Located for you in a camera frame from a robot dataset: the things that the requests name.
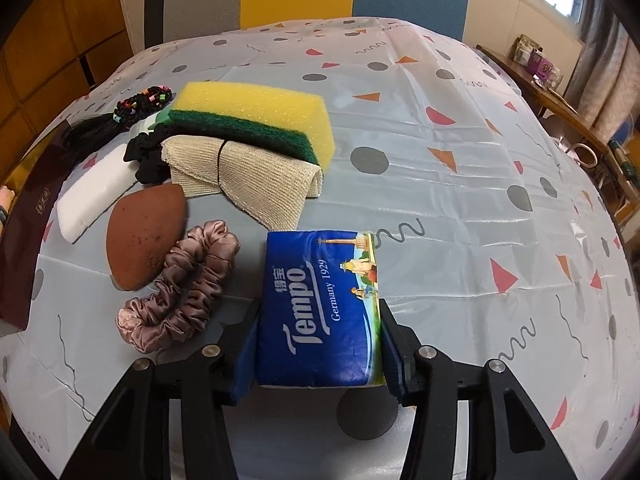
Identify pink satin scrunchie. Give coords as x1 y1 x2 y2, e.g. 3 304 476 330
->
115 220 240 354

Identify brown makeup sponge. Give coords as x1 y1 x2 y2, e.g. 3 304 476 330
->
105 183 186 292

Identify blue Tempo tissue pack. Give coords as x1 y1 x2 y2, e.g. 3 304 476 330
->
256 231 384 388

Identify white rectangular sponge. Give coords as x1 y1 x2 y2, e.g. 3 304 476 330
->
56 143 139 244

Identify beige cloth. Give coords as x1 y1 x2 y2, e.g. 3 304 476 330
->
162 136 323 231

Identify black scrunchie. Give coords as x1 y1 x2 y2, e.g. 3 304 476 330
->
124 125 175 185

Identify black beaded hair wig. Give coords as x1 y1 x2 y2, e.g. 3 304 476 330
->
62 86 172 164

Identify yellow green scouring sponge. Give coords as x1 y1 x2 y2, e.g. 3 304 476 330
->
169 81 335 171

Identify green silicone bottle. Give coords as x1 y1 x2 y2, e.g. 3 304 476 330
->
129 108 170 139

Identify gold tray box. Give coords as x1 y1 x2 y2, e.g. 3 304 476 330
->
0 122 74 336

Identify wooden side desk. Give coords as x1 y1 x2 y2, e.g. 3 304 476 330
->
476 44 639 223

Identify floral curtain right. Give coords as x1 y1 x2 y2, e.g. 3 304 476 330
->
565 0 639 143

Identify packages on desk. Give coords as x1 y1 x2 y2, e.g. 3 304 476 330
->
512 34 563 91

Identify wooden wardrobe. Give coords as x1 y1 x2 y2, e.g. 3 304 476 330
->
1 0 132 177

